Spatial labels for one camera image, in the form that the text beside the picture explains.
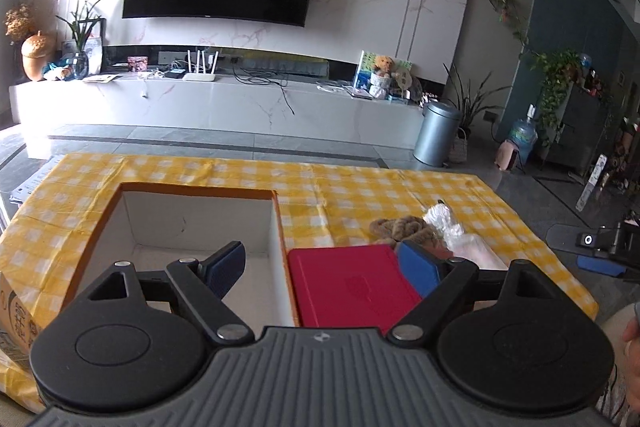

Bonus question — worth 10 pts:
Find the hanging green vine plant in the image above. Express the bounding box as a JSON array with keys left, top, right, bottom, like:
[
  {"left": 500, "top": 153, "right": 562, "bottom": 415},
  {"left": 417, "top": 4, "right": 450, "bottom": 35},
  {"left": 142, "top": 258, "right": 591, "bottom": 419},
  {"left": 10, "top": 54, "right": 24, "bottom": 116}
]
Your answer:
[{"left": 480, "top": 0, "right": 532, "bottom": 48}]

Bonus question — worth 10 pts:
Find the silver trash can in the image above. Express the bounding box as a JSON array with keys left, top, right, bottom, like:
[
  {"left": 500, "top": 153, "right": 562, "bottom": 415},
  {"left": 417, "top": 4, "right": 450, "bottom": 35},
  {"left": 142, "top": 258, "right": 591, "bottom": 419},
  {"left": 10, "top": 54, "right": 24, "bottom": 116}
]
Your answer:
[{"left": 413, "top": 102, "right": 463, "bottom": 167}]

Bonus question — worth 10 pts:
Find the white plastic bag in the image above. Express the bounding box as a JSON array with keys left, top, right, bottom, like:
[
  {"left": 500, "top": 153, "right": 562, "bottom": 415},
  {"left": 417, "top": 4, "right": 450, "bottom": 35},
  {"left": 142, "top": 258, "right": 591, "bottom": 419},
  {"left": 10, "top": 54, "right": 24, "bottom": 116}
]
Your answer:
[{"left": 422, "top": 201, "right": 469, "bottom": 253}]

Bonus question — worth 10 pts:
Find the white marble television cabinet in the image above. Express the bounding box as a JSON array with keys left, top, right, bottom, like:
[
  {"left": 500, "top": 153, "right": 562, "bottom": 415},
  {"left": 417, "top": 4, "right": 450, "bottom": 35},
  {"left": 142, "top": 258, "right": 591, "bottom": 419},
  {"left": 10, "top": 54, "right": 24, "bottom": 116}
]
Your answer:
[{"left": 10, "top": 72, "right": 432, "bottom": 154}]

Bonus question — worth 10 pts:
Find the acorn shaped jar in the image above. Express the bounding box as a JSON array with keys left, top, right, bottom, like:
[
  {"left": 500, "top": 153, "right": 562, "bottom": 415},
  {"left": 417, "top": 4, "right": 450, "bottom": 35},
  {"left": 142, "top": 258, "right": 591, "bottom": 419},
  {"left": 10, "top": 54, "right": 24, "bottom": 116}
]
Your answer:
[{"left": 21, "top": 32, "right": 55, "bottom": 82}]

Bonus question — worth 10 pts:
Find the long leaf potted plant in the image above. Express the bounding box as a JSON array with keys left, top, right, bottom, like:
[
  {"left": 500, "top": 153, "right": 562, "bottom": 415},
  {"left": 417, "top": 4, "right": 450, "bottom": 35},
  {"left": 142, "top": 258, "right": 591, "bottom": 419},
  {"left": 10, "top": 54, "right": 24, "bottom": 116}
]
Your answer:
[{"left": 442, "top": 63, "right": 507, "bottom": 142}]

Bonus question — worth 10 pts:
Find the leafy pothos plant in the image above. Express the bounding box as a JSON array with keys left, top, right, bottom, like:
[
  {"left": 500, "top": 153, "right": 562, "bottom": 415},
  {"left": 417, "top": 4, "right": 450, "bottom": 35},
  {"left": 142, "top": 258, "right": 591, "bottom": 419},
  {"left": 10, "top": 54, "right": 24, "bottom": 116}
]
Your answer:
[{"left": 520, "top": 49, "right": 585, "bottom": 148}]

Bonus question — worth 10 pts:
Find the white printed board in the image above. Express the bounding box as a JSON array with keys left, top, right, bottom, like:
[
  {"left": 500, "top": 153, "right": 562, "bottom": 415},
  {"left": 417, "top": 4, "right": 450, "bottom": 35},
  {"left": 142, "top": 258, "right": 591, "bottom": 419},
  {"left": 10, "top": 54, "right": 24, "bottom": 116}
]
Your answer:
[{"left": 575, "top": 154, "right": 609, "bottom": 212}]

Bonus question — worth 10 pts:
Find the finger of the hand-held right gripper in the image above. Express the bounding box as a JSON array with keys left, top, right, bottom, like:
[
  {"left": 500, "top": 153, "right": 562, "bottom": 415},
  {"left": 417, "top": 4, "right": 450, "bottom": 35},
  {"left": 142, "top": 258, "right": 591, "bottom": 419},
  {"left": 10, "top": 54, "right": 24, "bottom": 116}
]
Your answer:
[
  {"left": 545, "top": 223, "right": 619, "bottom": 254},
  {"left": 576, "top": 255, "right": 627, "bottom": 278}
]

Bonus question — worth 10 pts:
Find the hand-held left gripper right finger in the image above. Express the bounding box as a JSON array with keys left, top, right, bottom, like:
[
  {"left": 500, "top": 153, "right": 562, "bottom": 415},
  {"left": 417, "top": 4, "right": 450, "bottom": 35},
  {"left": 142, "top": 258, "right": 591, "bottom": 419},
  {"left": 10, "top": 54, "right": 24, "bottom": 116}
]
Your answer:
[{"left": 387, "top": 239, "right": 567, "bottom": 344}]

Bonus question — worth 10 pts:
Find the dried flower bunch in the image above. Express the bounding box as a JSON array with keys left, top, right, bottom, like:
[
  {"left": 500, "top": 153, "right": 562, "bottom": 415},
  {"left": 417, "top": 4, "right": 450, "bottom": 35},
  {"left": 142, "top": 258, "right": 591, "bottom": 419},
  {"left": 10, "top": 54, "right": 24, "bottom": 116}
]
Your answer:
[{"left": 4, "top": 3, "right": 39, "bottom": 45}]

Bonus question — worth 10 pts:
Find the red flat box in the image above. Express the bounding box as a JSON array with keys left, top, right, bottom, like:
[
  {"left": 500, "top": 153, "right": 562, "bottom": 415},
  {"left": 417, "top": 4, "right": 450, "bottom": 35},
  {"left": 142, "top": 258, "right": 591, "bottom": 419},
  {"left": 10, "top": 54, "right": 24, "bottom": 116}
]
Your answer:
[{"left": 287, "top": 244, "right": 426, "bottom": 330}]

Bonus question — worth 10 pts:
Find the dark grey cabinet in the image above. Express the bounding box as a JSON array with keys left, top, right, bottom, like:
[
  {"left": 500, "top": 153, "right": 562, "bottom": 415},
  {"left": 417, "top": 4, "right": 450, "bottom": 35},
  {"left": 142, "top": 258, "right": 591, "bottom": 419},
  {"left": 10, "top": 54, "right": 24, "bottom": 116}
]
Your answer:
[{"left": 542, "top": 82, "right": 610, "bottom": 178}]

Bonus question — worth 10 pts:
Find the person's leg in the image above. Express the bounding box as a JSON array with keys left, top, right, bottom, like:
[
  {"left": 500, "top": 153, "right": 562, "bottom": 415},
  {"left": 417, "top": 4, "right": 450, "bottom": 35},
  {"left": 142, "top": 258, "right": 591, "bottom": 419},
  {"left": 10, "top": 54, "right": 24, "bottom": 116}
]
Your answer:
[{"left": 597, "top": 302, "right": 640, "bottom": 427}]

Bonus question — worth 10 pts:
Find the green plant in glass vase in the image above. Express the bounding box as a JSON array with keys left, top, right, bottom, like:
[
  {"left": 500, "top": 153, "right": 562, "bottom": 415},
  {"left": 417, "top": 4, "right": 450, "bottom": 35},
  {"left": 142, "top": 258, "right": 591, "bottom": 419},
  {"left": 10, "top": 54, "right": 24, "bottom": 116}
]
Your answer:
[{"left": 55, "top": 0, "right": 113, "bottom": 80}]

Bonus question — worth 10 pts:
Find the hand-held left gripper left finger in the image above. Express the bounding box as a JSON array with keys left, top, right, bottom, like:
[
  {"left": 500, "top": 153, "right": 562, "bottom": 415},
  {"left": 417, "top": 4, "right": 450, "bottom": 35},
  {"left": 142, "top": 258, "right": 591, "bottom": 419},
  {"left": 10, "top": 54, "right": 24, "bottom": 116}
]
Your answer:
[{"left": 75, "top": 241, "right": 256, "bottom": 345}]

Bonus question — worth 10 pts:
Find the black cable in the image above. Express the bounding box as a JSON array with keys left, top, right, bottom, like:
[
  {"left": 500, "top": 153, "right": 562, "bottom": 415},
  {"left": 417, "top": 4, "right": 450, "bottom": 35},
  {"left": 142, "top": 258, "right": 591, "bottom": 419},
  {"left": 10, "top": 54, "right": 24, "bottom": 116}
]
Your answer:
[{"left": 232, "top": 73, "right": 296, "bottom": 116}]

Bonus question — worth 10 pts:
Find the white router with antennas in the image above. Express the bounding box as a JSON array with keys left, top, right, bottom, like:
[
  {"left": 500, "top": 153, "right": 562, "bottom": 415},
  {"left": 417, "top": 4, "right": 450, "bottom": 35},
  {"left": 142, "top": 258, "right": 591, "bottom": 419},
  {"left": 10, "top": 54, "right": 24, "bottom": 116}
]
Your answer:
[{"left": 182, "top": 49, "right": 221, "bottom": 82}]

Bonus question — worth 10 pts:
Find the brown fluffy towel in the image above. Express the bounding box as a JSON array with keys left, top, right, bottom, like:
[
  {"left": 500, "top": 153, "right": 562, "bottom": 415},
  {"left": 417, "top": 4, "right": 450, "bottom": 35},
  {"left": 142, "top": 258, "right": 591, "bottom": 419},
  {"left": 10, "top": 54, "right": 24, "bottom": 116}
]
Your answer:
[{"left": 369, "top": 216, "right": 442, "bottom": 254}]

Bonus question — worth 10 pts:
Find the cardboard box with white inside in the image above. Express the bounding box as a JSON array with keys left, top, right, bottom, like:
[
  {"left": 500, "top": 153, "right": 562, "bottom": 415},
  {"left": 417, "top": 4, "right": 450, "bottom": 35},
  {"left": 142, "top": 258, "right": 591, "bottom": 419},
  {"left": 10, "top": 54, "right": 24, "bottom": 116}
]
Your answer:
[{"left": 0, "top": 182, "right": 302, "bottom": 360}]

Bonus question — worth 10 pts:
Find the round hand fan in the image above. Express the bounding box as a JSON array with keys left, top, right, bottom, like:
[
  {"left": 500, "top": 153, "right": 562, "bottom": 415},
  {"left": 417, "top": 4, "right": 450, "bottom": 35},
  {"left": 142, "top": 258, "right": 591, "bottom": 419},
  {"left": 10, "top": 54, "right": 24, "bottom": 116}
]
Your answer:
[{"left": 392, "top": 69, "right": 417, "bottom": 101}]

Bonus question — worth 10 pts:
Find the woven basket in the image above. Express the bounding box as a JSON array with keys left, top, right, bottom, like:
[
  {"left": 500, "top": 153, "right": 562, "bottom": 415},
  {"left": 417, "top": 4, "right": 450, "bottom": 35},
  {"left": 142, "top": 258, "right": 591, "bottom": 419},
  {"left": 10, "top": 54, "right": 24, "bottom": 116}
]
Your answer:
[{"left": 448, "top": 129, "right": 469, "bottom": 164}]

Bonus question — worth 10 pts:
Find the yellow checked tablecloth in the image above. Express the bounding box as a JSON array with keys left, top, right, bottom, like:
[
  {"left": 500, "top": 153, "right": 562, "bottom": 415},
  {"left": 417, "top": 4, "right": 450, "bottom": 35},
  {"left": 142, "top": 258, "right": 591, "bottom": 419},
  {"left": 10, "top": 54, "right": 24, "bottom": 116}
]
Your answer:
[{"left": 0, "top": 152, "right": 601, "bottom": 413}]

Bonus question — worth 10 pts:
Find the colourful canvas painting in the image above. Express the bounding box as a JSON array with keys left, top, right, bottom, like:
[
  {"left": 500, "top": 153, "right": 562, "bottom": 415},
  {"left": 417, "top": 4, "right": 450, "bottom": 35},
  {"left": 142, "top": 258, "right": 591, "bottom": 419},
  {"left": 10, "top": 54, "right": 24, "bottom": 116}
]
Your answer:
[{"left": 353, "top": 50, "right": 414, "bottom": 96}]

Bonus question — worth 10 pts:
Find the blue water bottle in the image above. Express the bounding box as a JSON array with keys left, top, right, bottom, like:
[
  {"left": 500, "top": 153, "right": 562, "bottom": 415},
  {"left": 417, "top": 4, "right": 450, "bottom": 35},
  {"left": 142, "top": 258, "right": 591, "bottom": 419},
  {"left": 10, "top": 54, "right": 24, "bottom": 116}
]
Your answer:
[{"left": 507, "top": 104, "right": 539, "bottom": 158}]

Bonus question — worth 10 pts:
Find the black picture frame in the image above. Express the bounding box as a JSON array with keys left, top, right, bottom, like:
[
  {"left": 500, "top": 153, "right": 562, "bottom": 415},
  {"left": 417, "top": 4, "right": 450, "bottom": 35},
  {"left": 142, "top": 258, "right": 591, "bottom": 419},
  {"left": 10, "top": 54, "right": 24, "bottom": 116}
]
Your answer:
[{"left": 75, "top": 19, "right": 107, "bottom": 74}]

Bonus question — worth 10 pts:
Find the pink small heater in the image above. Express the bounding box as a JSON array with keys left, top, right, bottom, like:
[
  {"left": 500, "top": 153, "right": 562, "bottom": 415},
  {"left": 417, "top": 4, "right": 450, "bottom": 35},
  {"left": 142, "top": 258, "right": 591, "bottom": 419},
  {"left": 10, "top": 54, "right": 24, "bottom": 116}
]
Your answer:
[{"left": 495, "top": 141, "right": 521, "bottom": 172}]

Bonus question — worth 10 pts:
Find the stack of papers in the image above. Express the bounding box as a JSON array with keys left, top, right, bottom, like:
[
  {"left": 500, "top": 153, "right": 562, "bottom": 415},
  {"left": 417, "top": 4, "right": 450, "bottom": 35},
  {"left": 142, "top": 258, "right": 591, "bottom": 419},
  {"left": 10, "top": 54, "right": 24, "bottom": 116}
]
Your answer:
[{"left": 9, "top": 154, "right": 64, "bottom": 208}]

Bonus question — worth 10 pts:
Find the teddy bear in pot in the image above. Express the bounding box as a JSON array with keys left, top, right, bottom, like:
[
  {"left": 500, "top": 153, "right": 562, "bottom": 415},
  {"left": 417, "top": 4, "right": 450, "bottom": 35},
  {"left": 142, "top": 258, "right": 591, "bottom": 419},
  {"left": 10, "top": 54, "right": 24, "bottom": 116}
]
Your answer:
[{"left": 369, "top": 55, "right": 397, "bottom": 100}]

